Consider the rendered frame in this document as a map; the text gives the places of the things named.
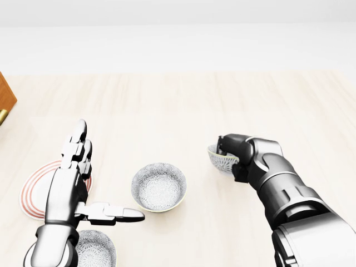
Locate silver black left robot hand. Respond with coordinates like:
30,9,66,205
43,118,146,226

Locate patterned grey bowl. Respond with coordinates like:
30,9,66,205
131,162,188,214
206,144,240,176
74,229,118,267

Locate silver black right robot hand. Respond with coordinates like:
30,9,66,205
217,133,296,193

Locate white plate with red rings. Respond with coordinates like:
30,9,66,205
19,160,94,221

